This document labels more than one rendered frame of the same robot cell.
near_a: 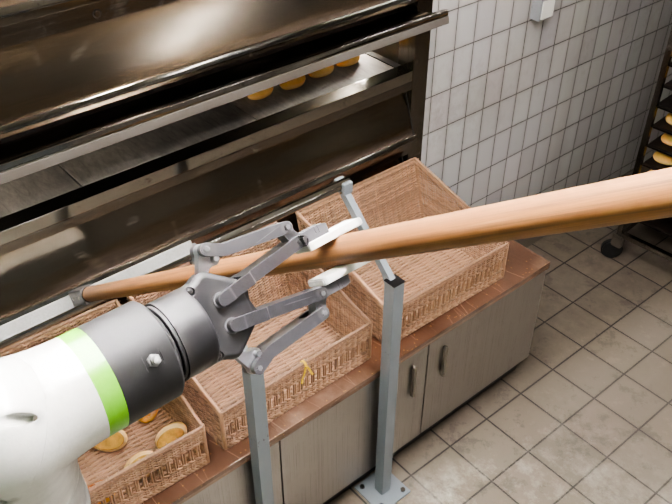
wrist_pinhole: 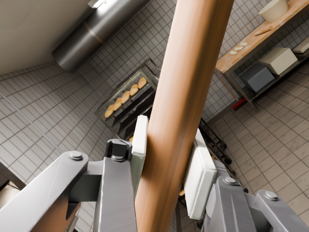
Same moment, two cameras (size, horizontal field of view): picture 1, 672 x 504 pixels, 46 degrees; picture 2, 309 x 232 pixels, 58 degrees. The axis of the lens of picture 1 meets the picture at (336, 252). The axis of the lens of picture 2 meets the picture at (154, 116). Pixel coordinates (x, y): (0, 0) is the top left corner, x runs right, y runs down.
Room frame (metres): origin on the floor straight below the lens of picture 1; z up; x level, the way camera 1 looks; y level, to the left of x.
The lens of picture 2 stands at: (0.49, 0.09, 1.94)
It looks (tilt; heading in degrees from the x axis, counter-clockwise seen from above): 12 degrees down; 322
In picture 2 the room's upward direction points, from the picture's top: 42 degrees counter-clockwise
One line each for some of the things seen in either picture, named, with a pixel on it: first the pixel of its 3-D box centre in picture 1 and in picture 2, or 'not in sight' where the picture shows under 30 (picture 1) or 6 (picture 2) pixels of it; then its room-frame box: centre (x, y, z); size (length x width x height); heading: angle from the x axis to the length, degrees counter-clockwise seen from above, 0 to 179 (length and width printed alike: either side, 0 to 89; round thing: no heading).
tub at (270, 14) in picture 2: not in sight; (274, 9); (2.33, -4.53, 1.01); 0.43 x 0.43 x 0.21
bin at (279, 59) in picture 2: not in sight; (277, 60); (2.60, -4.19, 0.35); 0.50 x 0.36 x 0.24; 131
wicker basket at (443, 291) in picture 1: (402, 245); not in sight; (2.16, -0.23, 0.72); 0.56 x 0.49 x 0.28; 129
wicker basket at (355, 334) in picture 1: (252, 325); not in sight; (1.76, 0.25, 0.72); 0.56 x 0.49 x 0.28; 131
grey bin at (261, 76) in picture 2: not in sight; (255, 77); (2.92, -3.92, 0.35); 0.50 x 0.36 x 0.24; 130
